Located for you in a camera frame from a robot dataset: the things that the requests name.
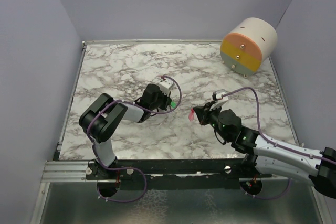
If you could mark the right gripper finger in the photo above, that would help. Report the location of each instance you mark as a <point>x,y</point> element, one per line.
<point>206,107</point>
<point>203,117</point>

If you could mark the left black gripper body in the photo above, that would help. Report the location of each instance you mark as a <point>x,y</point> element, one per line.
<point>161,102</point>

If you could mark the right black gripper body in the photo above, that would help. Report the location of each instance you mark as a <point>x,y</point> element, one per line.
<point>213,116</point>

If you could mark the pink key tag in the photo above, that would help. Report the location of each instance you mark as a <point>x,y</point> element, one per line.
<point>191,114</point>

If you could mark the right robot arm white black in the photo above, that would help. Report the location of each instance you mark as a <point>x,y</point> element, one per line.
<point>268,155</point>

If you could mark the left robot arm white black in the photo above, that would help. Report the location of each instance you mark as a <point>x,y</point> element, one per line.
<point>102,118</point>

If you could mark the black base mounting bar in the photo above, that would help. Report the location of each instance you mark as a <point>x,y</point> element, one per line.
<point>174,174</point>

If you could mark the round three-drawer mini cabinet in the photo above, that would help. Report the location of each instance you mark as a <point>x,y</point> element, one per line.
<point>248,45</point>

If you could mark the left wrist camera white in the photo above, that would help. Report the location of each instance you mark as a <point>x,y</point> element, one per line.
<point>166,85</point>

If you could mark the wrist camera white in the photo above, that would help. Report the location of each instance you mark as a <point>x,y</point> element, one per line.
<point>166,85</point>
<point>219,99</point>

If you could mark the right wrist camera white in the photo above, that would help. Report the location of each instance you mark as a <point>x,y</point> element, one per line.
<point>219,99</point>

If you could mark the aluminium frame rail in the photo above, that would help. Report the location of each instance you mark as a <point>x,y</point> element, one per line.
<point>64,172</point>

